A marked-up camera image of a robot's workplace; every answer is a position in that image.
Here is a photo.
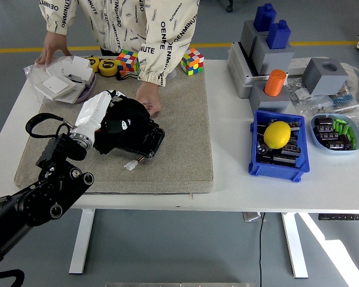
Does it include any person's left hand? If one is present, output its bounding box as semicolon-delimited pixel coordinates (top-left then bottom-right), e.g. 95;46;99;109
135;81;162;117

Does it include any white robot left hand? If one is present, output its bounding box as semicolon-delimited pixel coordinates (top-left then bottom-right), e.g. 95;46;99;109
73;88;127;143

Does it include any person's right hand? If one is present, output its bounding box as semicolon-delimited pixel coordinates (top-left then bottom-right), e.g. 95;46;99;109
35;30;72;66

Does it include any black rag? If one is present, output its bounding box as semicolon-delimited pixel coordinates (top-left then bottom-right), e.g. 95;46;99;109
93;96;152;155

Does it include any glossy black panel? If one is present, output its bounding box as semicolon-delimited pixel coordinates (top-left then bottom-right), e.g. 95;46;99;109
112;118;165;159

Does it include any black table control panel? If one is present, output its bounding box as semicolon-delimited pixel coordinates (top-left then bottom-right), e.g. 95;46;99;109
318;213;359;222

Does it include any lilac plastic tray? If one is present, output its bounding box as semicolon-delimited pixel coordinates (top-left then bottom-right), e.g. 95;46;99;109
73;71;96;105

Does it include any white folded cardboard box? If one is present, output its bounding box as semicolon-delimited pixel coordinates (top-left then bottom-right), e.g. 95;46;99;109
59;55;93;84

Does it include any colourful puzzle cube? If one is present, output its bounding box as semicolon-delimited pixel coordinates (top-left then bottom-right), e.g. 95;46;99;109
116;49;141;75
181;47;205;77

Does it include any white flat plastic box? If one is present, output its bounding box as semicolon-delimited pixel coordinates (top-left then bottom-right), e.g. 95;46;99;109
37;74;84;104

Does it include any yellow tape measure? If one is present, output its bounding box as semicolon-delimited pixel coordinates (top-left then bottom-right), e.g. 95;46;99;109
86;55;101;73
98;58;119;78

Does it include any grey-brown mat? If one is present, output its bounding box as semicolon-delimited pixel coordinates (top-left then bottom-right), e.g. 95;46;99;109
14;56;214;195

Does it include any flat light grey case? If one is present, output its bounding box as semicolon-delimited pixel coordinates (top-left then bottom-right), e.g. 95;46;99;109
227;41;261;99

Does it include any grey square block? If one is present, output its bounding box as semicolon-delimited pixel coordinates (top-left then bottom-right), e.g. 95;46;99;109
252;35;296;76
249;81;291;114
240;20;270;59

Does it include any orange cylinder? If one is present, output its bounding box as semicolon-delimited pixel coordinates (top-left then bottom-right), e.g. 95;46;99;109
263;69;288;97

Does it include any white table leg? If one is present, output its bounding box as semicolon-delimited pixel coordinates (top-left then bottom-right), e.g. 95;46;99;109
68;208;96;275
281;212;309;279

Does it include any yellow lemon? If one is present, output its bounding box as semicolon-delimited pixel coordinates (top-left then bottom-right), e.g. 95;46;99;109
263;121;292;149

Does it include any blue bottle-shaped block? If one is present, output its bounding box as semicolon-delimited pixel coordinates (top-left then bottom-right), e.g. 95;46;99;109
253;2;278;33
266;19;292;50

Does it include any blue plastic bin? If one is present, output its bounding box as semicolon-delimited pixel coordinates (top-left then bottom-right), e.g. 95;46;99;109
248;109;311;183

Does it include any clear bag of metal parts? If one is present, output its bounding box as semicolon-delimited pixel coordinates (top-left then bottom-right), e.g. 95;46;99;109
285;77;315;105

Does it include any grey box under table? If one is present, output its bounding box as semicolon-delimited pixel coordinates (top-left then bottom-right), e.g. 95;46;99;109
242;211;267;222

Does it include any clear bag of small parts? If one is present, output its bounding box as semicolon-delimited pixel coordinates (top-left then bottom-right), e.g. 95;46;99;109
302;95;336;119

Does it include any grey block with round hole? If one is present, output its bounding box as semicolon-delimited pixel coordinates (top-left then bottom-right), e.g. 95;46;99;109
302;57;350;96

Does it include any light blue oval tray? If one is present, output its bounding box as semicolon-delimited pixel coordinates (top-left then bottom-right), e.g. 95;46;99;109
310;112;359;155

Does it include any bundle of blue resistors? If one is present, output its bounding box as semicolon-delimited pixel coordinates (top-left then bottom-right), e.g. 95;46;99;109
331;91;354;110

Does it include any black wrist strap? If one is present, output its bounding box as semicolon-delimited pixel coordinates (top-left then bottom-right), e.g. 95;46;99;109
115;71;140;81

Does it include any white wire connector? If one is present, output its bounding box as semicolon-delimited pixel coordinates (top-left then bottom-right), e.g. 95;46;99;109
123;155;145;172

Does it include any hanging black cable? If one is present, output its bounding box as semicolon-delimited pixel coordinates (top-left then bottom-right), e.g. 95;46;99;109
258;212;266;287

